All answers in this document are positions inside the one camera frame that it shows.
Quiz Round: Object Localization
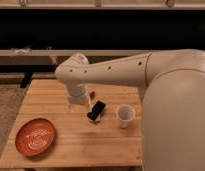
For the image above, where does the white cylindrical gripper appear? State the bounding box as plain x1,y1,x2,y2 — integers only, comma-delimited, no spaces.
66,84,92,112

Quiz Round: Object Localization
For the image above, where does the black table leg bracket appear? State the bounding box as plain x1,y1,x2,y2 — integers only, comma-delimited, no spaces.
20,72,33,88

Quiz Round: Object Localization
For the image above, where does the white paper cup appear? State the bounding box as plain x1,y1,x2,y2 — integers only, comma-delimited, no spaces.
116,104,135,129

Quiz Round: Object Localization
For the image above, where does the white tray under device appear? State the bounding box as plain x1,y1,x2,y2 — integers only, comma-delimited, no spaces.
87,107,104,122

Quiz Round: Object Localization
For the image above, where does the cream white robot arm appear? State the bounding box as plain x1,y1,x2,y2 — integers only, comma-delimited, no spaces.
55,49,205,171

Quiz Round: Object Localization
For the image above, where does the black rectangular device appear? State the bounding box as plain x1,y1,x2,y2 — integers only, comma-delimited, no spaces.
87,101,106,121

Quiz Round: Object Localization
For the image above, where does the grey metal rail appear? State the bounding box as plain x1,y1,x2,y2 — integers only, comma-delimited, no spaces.
0,49,147,65

